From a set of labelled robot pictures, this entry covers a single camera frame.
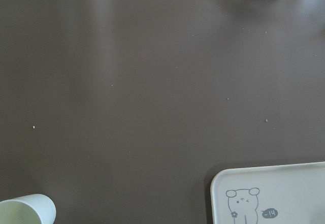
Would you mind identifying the cream plastic cup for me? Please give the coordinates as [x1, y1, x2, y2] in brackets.
[1, 194, 56, 224]

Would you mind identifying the cream rabbit tray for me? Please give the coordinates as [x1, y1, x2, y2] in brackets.
[210, 162, 324, 223]

